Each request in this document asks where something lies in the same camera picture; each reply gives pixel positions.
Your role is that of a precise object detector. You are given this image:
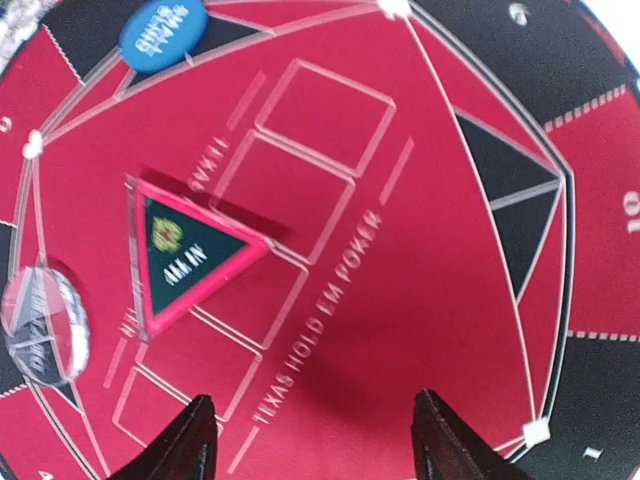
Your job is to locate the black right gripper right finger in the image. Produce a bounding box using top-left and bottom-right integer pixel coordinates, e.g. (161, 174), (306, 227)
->
(411, 390), (520, 480)

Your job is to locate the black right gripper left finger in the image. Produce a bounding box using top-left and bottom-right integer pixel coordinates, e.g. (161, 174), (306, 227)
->
(110, 394), (218, 480)

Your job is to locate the triangular all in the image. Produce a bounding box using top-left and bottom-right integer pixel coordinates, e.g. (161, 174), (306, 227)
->
(126, 176), (272, 342)

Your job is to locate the blue small blind button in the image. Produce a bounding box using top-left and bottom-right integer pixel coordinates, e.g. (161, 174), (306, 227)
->
(119, 0), (209, 74)

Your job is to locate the round red black poker mat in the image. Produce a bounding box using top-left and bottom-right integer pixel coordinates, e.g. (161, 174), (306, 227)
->
(1, 1), (639, 479)

